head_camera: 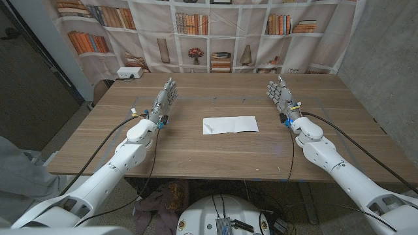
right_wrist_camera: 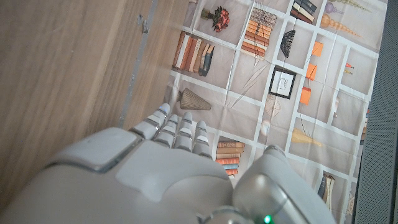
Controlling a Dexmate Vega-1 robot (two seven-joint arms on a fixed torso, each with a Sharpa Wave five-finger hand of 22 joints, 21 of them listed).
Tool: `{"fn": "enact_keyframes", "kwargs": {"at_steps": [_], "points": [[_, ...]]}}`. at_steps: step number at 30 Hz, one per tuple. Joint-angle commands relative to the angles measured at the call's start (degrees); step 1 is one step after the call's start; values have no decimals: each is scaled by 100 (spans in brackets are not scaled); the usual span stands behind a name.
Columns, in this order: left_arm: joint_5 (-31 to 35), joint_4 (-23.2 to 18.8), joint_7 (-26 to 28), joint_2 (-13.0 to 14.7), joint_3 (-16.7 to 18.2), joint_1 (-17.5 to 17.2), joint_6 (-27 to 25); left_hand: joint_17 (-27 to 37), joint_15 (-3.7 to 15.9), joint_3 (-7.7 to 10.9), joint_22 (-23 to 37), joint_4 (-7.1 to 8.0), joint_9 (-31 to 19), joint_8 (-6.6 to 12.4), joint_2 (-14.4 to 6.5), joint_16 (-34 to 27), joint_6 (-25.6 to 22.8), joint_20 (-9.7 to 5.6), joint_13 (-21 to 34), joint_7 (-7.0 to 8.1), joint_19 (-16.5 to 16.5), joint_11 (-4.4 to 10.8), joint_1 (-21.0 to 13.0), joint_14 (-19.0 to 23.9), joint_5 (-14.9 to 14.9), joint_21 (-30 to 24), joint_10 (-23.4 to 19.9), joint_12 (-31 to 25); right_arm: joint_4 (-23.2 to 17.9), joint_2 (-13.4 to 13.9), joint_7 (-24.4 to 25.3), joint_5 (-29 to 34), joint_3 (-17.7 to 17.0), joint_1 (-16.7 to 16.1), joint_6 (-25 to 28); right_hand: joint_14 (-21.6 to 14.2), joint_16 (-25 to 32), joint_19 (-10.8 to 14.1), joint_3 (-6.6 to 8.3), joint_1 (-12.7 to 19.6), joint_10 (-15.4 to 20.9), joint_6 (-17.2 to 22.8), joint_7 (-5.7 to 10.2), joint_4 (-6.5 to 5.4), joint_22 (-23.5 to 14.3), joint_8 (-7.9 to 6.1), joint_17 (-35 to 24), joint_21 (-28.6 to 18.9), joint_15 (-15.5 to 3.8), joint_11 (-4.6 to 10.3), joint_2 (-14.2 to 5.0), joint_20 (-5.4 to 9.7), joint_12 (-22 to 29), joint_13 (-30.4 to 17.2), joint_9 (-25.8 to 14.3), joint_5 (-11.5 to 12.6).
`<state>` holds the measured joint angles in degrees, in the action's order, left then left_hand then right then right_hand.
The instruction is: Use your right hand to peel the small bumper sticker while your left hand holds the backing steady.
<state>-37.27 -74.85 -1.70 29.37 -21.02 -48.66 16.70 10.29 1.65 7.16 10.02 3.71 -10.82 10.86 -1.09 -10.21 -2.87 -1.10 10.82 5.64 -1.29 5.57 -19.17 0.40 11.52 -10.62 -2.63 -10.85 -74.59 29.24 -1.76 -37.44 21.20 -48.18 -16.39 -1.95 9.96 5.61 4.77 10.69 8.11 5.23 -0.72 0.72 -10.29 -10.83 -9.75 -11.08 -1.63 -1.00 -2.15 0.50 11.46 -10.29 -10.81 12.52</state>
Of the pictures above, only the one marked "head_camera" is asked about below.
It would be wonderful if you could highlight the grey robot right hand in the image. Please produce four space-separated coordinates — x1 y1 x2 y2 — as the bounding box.
266 75 303 123

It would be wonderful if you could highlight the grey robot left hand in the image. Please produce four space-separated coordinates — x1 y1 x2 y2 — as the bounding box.
147 77 179 127

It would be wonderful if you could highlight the white sticker backing sheet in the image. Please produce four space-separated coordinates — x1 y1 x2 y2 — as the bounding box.
202 116 259 135

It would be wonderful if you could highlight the white power strip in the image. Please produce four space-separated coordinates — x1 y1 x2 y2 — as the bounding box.
116 67 144 80

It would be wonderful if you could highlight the printed bookshelf backdrop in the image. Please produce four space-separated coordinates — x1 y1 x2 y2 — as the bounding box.
40 0 366 86

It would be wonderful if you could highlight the crumpled purple brown cloth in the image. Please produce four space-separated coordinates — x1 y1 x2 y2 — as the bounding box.
132 181 190 235

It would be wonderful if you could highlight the grey table leg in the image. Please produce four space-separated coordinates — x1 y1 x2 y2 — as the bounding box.
298 181 319 225

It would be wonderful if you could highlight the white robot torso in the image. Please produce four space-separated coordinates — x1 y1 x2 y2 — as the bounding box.
176 195 271 235

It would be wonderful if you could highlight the grey finned electronics module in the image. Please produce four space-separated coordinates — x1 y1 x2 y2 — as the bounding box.
215 217 233 235

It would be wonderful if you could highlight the person in grey trousers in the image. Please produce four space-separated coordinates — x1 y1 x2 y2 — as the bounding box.
0 135 69 226

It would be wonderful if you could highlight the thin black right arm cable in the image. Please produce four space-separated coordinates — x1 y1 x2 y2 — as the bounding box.
286 126 296 183

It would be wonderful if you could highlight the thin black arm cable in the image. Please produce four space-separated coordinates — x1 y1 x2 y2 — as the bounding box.
74 127 161 227
286 126 296 183

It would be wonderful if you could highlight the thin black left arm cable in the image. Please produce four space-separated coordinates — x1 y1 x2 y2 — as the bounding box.
74 127 161 227

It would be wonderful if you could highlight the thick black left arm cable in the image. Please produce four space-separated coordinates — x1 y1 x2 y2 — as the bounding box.
58 114 148 196

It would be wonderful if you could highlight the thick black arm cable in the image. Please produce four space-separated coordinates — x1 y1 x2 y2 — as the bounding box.
58 114 148 196
300 112 418 195

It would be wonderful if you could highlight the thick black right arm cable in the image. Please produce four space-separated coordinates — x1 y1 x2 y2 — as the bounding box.
300 112 418 195

